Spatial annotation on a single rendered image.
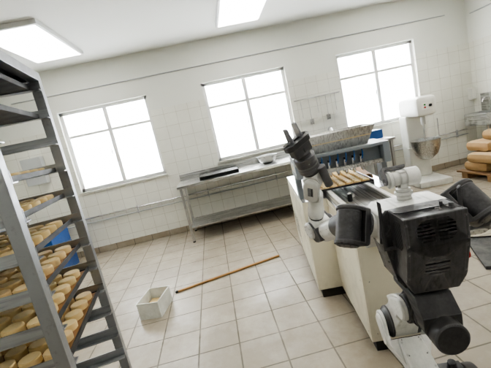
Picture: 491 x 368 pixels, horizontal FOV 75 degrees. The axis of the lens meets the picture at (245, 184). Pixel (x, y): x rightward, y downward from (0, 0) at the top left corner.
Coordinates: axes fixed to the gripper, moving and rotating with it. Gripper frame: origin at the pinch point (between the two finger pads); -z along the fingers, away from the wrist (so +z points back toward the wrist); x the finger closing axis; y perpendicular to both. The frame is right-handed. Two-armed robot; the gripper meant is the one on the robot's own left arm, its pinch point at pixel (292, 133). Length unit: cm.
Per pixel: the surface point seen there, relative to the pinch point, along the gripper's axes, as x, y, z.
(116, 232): -103, -455, 148
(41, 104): -63, -30, -52
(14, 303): -95, 15, -18
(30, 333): -97, 16, -11
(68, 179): -72, -26, -28
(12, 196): -79, 16, -38
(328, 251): 32, -77, 137
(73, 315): -95, -3, 2
